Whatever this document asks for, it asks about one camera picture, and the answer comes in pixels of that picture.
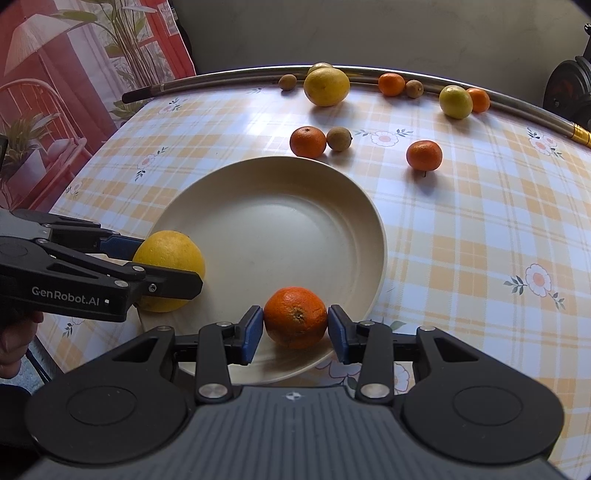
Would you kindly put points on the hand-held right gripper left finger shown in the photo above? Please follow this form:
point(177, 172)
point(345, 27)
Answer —
point(253, 332)

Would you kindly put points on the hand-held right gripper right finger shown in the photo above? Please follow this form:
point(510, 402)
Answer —
point(338, 334)

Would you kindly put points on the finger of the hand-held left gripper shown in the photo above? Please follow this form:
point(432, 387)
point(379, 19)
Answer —
point(120, 247)
point(175, 285)

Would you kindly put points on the yellow grapefruit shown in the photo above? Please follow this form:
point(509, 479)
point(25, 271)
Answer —
point(171, 254)
point(326, 86)

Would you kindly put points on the large orange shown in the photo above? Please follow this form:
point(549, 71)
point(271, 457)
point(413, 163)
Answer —
point(295, 318)

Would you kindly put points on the beige round plate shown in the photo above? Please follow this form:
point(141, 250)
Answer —
point(277, 230)

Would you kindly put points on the small mandarin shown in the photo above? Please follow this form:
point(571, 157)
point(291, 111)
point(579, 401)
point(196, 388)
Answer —
point(481, 100)
point(424, 155)
point(391, 84)
point(308, 141)

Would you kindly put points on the brown kiwifruit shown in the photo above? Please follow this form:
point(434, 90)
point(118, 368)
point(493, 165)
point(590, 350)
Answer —
point(339, 138)
point(414, 88)
point(287, 82)

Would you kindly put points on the small yellow-green citrus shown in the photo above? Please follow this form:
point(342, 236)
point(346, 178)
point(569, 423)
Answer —
point(455, 101)

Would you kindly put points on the yellow-green pear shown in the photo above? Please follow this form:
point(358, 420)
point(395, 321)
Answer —
point(319, 67)

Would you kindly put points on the person's left hand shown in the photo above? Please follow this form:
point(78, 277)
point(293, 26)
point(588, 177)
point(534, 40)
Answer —
point(16, 337)

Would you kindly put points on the red printed poster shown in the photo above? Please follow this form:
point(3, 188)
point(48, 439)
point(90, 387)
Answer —
point(46, 115)

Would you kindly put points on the long metal pole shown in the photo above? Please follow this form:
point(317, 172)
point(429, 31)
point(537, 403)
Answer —
point(231, 76)

